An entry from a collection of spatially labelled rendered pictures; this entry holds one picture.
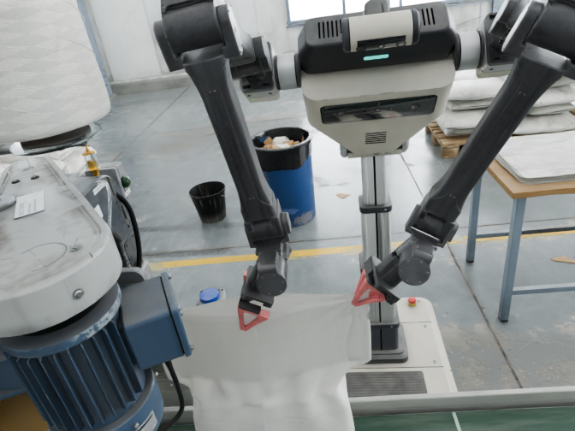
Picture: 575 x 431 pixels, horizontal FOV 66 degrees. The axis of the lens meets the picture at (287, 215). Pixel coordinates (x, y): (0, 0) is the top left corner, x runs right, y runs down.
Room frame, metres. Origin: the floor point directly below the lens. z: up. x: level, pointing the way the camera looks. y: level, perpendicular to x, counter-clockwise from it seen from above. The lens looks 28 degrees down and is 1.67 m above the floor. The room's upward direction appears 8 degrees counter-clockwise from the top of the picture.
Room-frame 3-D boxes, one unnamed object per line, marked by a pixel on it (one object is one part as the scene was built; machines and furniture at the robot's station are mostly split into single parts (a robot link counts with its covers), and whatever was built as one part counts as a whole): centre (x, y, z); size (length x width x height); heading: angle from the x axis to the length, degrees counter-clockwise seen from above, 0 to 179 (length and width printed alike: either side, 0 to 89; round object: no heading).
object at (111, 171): (0.99, 0.41, 1.29); 0.08 x 0.05 x 0.09; 84
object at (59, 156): (3.89, 2.17, 0.56); 0.67 x 0.43 x 0.15; 84
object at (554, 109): (4.00, -2.48, 0.33); 0.66 x 0.42 x 0.13; 176
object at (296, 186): (3.06, -0.03, 0.32); 0.51 x 0.48 x 0.65; 174
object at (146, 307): (0.50, 0.21, 1.25); 0.10 x 0.08 x 0.12; 19
